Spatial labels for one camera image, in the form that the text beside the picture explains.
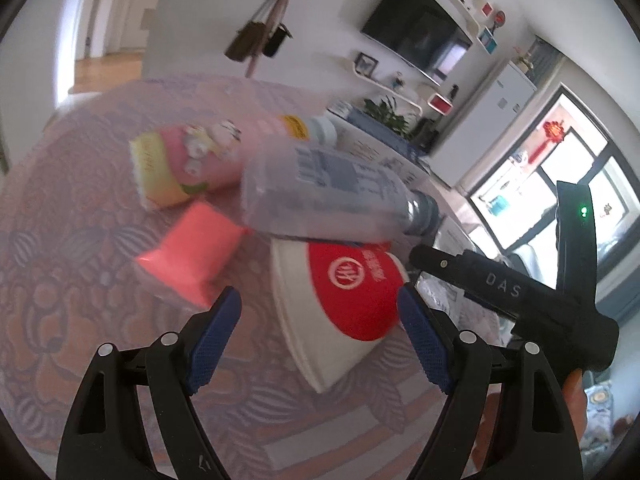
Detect red white paper cup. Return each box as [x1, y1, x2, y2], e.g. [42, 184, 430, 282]
[270, 238, 409, 393]

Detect clear plastic bottle blue cap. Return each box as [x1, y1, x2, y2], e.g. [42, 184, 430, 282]
[241, 138, 440, 244]

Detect person's right hand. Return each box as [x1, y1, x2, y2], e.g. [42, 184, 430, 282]
[562, 370, 588, 441]

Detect pink tissue pack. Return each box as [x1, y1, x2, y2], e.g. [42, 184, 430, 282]
[136, 202, 247, 309]

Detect red chinese knot decoration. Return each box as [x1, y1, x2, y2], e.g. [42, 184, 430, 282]
[528, 120, 566, 165]

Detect pink cartoon drink bottle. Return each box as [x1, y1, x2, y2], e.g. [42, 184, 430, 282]
[130, 115, 337, 210]

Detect white refrigerator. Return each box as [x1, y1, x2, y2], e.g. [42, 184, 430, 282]
[430, 61, 536, 188]

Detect red white shelf box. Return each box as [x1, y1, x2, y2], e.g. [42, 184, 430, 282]
[426, 93, 452, 116]

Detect white blue long carton box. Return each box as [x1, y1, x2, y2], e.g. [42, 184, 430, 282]
[326, 101, 428, 188]

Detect green potted plant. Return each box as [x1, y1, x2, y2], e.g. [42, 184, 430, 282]
[363, 96, 414, 140]

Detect black framed butterfly picture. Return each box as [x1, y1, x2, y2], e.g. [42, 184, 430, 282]
[354, 52, 378, 78]

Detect brown hanging handbag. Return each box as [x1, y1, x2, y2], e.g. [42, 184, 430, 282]
[224, 0, 273, 63]

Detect black hanging small bag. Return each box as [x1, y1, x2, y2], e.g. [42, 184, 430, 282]
[262, 23, 292, 58]

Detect pink coat stand pole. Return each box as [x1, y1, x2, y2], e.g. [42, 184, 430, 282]
[244, 0, 288, 79]

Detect white wavy wall shelf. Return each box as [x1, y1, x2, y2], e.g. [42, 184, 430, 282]
[342, 58, 454, 117]

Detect wall mounted black television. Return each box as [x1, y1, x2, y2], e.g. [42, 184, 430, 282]
[361, 0, 472, 86]

